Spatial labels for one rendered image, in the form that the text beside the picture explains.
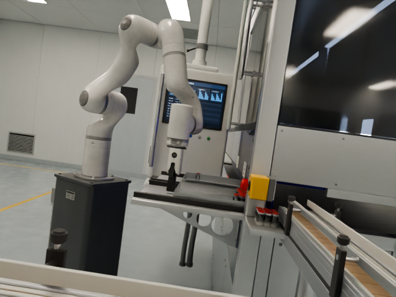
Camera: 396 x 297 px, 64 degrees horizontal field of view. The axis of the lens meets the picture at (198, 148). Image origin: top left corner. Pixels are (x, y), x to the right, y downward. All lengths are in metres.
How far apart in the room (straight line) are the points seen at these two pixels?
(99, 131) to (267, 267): 0.93
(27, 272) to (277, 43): 0.96
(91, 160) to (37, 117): 6.12
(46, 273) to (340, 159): 0.96
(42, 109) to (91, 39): 1.83
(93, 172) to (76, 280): 1.16
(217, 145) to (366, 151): 1.14
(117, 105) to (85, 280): 1.23
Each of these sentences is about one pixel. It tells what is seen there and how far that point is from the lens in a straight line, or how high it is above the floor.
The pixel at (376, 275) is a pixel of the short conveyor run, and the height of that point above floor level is 0.96.
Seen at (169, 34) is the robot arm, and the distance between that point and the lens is 1.28.
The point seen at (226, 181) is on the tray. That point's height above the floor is 0.89.
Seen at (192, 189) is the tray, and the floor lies 0.89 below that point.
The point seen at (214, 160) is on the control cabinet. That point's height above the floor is 0.97.
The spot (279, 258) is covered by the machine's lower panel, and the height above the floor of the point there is 0.75.
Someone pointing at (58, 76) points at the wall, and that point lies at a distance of 7.49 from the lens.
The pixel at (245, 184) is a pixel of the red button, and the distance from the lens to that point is 1.02.
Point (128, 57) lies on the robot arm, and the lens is 1.43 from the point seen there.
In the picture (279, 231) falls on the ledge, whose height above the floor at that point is 0.88.
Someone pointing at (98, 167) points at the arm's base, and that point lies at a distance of 1.54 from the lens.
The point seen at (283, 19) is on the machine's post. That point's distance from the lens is 1.16.
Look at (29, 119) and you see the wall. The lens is 7.72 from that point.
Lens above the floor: 1.14
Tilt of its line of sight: 3 degrees down
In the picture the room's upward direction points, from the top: 8 degrees clockwise
